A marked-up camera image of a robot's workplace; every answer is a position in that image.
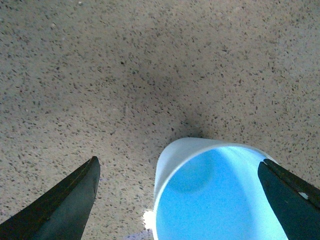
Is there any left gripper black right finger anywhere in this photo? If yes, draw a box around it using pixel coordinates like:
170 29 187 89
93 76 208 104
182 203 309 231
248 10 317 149
257 158 320 240

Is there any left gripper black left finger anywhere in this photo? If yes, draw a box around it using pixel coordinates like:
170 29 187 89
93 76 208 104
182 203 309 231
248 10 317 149
0 156 101 240

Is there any light blue cup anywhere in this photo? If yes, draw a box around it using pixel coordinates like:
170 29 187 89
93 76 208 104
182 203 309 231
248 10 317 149
152 137 287 240

